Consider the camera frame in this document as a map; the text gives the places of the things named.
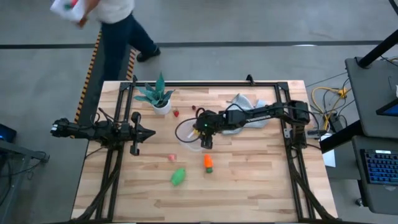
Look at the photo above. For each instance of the grey crumpled cloth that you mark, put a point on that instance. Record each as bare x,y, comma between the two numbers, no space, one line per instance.
243,101

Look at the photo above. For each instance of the person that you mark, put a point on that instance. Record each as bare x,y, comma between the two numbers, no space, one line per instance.
118,31

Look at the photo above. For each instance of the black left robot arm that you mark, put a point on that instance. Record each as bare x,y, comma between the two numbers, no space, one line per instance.
93,130

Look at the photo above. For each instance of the blue-lit black device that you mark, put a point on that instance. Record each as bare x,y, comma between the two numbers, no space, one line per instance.
6,133

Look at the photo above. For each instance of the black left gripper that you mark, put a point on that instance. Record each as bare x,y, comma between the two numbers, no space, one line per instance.
135,132

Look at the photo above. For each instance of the clear plastic tupperware container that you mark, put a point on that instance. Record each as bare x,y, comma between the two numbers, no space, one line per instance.
192,147

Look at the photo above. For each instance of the black diagonal pole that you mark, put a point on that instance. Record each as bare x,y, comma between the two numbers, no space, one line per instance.
376,49

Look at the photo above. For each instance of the black metal table frame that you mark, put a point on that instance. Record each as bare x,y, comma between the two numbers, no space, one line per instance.
202,84

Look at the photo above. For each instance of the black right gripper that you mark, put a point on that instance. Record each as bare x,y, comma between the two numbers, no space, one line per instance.
206,124

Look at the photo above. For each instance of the green toy corn cob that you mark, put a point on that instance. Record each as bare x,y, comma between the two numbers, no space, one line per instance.
178,176

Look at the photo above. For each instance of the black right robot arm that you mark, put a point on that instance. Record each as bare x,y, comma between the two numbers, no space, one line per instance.
264,113

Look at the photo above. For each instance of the orange toy carrot green top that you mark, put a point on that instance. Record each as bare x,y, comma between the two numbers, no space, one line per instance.
208,161

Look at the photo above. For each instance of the white floor paper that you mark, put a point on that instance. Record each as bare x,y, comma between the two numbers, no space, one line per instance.
329,158

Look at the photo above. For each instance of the blue-lit tablet screen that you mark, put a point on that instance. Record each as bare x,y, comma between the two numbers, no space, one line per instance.
390,109

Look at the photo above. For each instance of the black power strip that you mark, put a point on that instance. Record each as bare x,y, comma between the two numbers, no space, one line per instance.
335,123

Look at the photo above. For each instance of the black hazard-striped floor mat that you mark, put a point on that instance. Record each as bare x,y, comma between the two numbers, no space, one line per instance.
93,102

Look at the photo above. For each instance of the pink toy fruit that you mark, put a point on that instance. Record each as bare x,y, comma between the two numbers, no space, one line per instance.
171,157

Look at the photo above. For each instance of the grey side desk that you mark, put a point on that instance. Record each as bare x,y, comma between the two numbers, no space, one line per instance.
370,93

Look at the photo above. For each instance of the white paper sheet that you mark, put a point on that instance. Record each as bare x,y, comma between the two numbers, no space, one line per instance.
66,11

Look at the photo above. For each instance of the laptop with blue-lit keyboard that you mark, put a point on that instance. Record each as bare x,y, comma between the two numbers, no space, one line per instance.
381,166

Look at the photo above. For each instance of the grey laptop desk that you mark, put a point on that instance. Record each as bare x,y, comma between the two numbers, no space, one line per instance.
363,199

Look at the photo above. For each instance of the grey metal stand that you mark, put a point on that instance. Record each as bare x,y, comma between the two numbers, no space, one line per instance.
12,161

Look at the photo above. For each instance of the red toy strawberry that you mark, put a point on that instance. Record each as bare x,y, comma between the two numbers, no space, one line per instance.
176,113

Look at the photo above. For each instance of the snake plant in white pot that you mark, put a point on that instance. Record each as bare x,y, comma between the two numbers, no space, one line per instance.
157,95

